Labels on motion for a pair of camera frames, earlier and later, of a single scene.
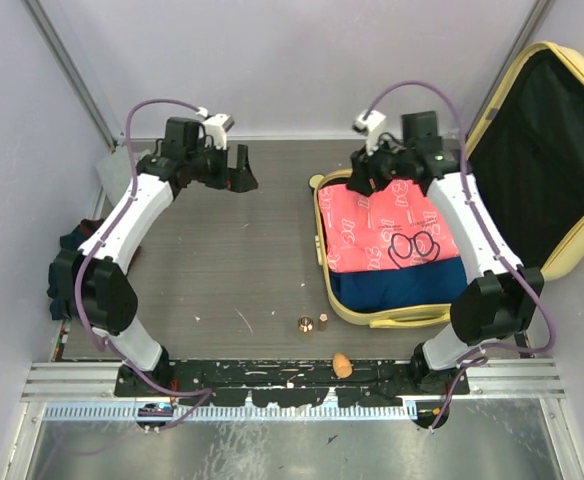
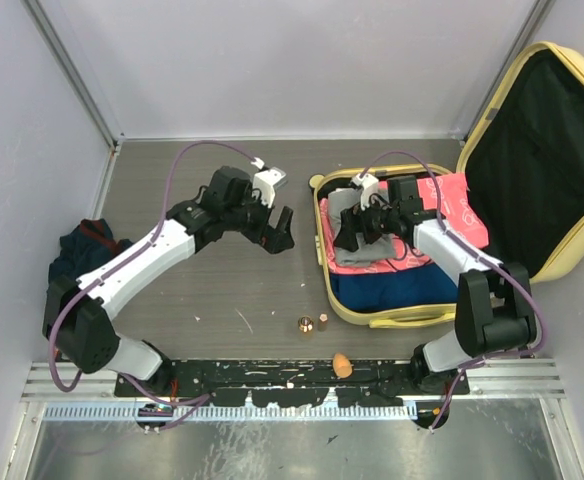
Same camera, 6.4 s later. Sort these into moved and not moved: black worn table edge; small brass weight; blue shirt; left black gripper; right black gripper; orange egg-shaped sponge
Moved: right black gripper; left black gripper
Not moved: black worn table edge; blue shirt; small brass weight; orange egg-shaped sponge
